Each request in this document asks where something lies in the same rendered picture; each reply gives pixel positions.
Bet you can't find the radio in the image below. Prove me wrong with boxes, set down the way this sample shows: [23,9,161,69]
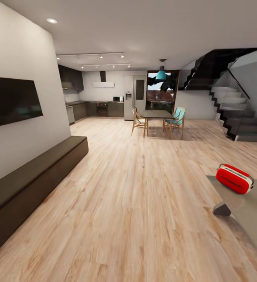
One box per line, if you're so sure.
[216,164,253,195]

